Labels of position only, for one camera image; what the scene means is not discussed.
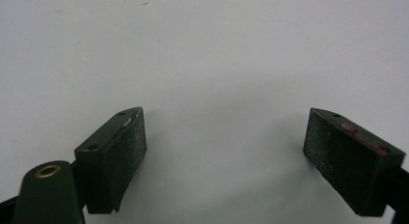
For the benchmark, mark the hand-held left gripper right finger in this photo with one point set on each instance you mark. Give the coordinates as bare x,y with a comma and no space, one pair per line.
349,166

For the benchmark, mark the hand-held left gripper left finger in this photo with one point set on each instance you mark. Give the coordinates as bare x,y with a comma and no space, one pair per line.
111,159

